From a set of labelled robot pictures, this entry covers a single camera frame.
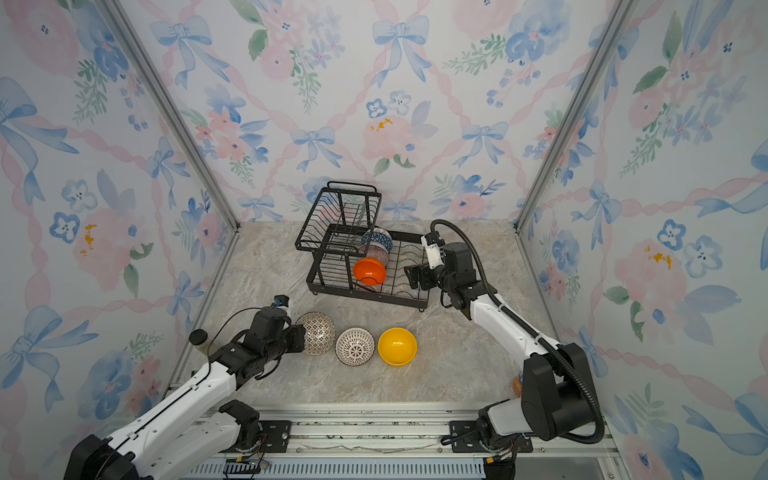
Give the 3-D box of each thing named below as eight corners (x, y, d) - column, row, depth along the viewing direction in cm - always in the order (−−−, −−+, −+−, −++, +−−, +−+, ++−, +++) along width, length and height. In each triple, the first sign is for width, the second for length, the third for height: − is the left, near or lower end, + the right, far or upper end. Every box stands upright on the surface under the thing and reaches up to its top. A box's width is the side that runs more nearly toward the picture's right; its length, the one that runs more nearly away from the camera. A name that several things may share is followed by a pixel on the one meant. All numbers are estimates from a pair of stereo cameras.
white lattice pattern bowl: (336, 368, 87) (333, 361, 82) (339, 334, 93) (337, 326, 89) (374, 368, 87) (374, 361, 83) (375, 334, 93) (375, 326, 89)
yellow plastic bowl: (378, 368, 87) (378, 362, 82) (379, 335, 93) (378, 327, 89) (416, 368, 87) (418, 362, 83) (414, 335, 93) (416, 327, 89)
